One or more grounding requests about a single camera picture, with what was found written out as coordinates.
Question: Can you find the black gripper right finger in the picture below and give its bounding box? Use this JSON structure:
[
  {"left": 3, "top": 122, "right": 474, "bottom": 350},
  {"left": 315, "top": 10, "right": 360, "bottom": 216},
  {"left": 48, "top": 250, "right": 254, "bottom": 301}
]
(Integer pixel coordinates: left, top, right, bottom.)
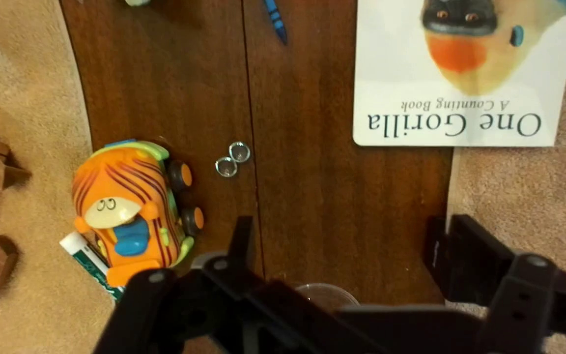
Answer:
[{"left": 449, "top": 212, "right": 566, "bottom": 354}]

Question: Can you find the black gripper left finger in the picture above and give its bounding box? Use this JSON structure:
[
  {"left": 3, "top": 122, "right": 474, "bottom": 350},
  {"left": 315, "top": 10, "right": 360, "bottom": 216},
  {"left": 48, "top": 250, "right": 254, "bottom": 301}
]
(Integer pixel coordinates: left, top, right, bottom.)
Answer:
[{"left": 93, "top": 214, "right": 311, "bottom": 354}]

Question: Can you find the small white green tube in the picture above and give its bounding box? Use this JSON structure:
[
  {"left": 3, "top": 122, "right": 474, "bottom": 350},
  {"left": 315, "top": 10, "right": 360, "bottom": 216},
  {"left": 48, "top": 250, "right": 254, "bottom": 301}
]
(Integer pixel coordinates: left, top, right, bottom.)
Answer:
[{"left": 58, "top": 232, "right": 126, "bottom": 303}]

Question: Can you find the plain orange towel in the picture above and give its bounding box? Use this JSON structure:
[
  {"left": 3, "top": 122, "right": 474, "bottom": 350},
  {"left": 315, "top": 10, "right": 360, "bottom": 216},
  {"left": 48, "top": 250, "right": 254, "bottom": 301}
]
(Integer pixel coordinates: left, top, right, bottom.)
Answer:
[{"left": 443, "top": 0, "right": 566, "bottom": 354}]

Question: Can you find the orange tiger toy car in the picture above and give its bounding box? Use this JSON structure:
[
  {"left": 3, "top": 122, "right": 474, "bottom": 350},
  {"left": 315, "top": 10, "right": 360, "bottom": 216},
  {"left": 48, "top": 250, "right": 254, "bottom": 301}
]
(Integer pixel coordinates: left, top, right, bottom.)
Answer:
[{"left": 71, "top": 138, "right": 207, "bottom": 289}]

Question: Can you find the clear plastic cup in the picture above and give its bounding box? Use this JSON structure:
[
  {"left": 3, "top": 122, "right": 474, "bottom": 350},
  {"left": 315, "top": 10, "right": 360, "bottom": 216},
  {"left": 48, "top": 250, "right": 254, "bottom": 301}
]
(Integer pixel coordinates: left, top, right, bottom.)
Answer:
[{"left": 293, "top": 281, "right": 362, "bottom": 313}]

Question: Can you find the brown wooden block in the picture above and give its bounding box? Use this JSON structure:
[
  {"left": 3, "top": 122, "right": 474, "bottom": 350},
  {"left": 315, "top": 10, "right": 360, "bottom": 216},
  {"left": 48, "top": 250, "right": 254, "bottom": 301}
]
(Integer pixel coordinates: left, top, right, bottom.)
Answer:
[{"left": 0, "top": 116, "right": 34, "bottom": 193}]

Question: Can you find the One Gorilla picture book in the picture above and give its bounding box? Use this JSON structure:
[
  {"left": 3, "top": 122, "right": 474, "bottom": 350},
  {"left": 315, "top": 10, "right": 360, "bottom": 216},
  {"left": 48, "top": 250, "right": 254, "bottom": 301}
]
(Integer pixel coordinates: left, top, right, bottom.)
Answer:
[{"left": 352, "top": 0, "right": 566, "bottom": 149}]

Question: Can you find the blue pen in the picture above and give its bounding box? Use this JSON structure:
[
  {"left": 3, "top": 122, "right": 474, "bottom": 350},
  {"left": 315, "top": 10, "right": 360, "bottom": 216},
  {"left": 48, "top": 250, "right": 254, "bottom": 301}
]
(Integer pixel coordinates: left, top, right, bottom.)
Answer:
[{"left": 262, "top": 0, "right": 291, "bottom": 47}]

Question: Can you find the small metal ring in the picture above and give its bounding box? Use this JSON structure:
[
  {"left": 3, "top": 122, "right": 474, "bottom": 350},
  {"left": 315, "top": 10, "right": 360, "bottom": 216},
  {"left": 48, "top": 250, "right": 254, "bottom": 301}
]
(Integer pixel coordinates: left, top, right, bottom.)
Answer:
[
  {"left": 227, "top": 140, "right": 254, "bottom": 165},
  {"left": 213, "top": 155, "right": 242, "bottom": 181}
]

